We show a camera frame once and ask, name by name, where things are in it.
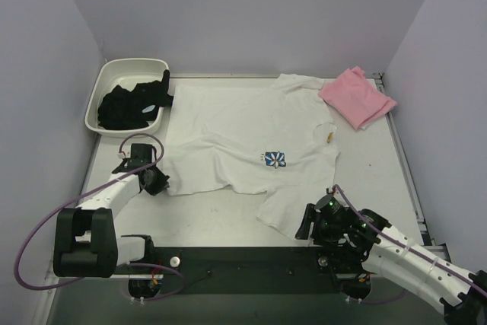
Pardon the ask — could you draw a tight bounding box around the white t shirt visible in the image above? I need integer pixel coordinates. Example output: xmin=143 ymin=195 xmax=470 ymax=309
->
xmin=163 ymin=75 xmax=339 ymax=238

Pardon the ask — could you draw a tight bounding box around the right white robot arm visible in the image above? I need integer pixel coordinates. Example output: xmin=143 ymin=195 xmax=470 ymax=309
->
xmin=294 ymin=193 xmax=486 ymax=324

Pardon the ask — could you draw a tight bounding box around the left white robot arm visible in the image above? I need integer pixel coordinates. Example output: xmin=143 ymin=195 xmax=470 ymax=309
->
xmin=53 ymin=143 xmax=169 ymax=278

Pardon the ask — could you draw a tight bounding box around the black t shirt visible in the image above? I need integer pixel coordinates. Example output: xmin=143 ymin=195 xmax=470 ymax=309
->
xmin=97 ymin=70 xmax=173 ymax=130

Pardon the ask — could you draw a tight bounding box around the white plastic bin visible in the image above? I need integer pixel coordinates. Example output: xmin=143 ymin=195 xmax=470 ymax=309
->
xmin=84 ymin=58 xmax=169 ymax=139

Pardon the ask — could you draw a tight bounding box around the pink folded t shirt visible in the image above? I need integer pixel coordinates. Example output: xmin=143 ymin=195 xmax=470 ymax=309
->
xmin=318 ymin=66 xmax=397 ymax=130

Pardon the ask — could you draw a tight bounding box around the aluminium front rail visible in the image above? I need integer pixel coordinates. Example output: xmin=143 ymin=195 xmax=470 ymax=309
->
xmin=45 ymin=243 xmax=456 ymax=280

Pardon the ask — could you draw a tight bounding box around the aluminium rail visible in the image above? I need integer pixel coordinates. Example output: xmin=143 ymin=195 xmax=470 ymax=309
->
xmin=372 ymin=72 xmax=437 ymax=246
xmin=45 ymin=243 xmax=456 ymax=280

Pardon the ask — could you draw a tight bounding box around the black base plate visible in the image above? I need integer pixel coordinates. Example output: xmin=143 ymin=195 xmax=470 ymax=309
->
xmin=115 ymin=247 xmax=371 ymax=298

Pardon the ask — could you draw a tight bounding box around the aluminium right side rail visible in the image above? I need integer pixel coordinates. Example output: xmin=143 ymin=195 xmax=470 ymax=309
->
xmin=372 ymin=72 xmax=437 ymax=246

